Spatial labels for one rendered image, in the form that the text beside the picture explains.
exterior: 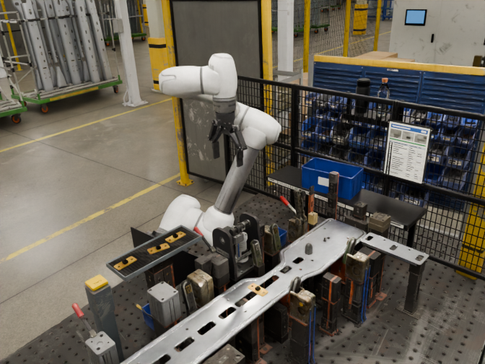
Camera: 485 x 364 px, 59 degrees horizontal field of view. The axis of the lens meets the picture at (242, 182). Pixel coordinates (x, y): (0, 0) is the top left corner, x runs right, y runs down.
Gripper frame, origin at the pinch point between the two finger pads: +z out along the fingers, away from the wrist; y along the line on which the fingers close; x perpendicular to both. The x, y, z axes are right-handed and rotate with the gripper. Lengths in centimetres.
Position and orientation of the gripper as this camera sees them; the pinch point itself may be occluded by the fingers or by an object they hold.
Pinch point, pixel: (227, 159)
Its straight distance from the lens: 173.8
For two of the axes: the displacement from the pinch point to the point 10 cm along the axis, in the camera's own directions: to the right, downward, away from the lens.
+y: 7.2, 2.7, -6.4
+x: 7.0, -3.3, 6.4
